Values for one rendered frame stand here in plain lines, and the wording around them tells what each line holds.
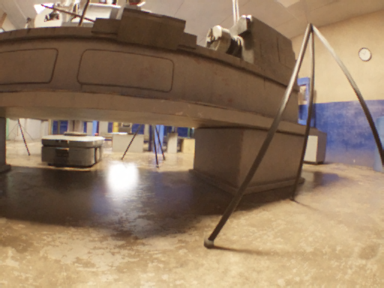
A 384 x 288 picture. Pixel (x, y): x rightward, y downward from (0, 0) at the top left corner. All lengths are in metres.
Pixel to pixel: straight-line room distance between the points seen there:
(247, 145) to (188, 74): 0.51
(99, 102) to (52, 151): 1.08
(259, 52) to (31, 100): 1.37
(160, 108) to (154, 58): 0.32
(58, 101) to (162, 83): 0.49
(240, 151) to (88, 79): 0.88
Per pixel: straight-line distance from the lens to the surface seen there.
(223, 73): 1.07
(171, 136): 3.15
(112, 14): 1.26
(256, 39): 1.41
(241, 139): 1.02
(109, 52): 0.91
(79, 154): 1.57
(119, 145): 2.92
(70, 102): 0.70
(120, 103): 0.67
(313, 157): 3.09
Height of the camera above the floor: 0.32
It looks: 2 degrees down
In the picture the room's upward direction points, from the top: 4 degrees clockwise
